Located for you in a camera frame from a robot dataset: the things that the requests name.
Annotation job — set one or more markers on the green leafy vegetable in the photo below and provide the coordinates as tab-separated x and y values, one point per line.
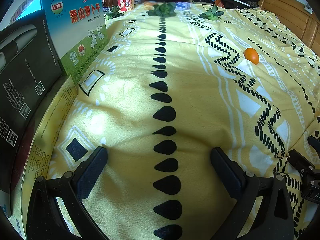
162	9
211	13
113	12

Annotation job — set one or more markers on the orange-brown round food item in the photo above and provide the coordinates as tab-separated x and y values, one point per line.
149	5

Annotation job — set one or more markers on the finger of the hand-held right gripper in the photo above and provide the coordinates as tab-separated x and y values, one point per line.
301	161
314	143

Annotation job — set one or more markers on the blue and white packet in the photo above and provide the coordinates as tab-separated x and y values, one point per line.
182	4

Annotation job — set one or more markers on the wooden headboard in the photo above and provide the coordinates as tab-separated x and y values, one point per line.
292	15

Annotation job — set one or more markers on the red instant noodle cup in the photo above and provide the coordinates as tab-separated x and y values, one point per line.
126	3

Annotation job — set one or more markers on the flat yellow box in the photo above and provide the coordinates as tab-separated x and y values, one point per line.
47	135

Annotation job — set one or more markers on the blue and green carton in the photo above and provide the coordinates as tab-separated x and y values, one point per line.
77	32

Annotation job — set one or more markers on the large orange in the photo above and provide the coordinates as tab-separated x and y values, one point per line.
251	56

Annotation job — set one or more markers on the black printed box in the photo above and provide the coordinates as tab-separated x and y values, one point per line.
22	85

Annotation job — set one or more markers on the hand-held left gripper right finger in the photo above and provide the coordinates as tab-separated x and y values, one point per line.
228	173

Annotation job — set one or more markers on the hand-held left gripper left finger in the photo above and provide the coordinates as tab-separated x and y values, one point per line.
92	168

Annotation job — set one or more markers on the yellow patterned blanket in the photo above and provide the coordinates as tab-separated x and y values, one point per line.
200	110

